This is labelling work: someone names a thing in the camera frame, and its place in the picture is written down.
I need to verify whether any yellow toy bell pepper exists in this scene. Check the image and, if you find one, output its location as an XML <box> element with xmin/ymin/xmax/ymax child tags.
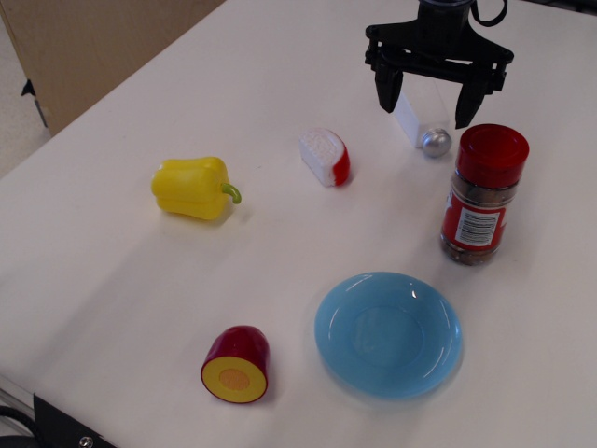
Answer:
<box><xmin>150</xmin><ymin>157</ymin><xmax>242</xmax><ymax>220</ymax></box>

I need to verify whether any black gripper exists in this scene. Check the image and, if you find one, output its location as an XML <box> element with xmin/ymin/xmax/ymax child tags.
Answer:
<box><xmin>365</xmin><ymin>1</ymin><xmax>514</xmax><ymax>129</ymax></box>

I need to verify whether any blue plastic plate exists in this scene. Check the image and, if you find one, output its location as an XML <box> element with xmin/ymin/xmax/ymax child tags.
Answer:
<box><xmin>313</xmin><ymin>272</ymin><xmax>463</xmax><ymax>399</ymax></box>

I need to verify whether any wooden cabinet panel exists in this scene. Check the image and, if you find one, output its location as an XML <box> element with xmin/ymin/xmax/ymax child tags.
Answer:
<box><xmin>1</xmin><ymin>0</ymin><xmax>220</xmax><ymax>135</ymax></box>

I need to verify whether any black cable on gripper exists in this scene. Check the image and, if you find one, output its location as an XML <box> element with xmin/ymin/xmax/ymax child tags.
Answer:
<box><xmin>469</xmin><ymin>0</ymin><xmax>510</xmax><ymax>27</ymax></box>

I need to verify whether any red lidded spice jar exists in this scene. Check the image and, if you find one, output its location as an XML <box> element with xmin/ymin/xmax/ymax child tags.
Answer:
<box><xmin>440</xmin><ymin>124</ymin><xmax>530</xmax><ymax>266</ymax></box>

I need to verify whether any halved red toy fruit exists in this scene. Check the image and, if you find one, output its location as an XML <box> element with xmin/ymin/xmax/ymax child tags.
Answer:
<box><xmin>201</xmin><ymin>326</ymin><xmax>270</xmax><ymax>404</ymax></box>

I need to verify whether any white and red toy sushi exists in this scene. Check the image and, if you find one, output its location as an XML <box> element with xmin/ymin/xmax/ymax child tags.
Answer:
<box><xmin>298</xmin><ymin>128</ymin><xmax>351</xmax><ymax>187</ymax></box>

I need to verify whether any black cable at table corner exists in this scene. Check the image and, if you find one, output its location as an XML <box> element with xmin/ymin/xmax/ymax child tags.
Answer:
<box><xmin>0</xmin><ymin>404</ymin><xmax>36</xmax><ymax>438</ymax></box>

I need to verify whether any black table corner bracket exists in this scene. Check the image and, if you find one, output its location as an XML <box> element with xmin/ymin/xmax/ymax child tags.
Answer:
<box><xmin>33</xmin><ymin>395</ymin><xmax>117</xmax><ymax>448</ymax></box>

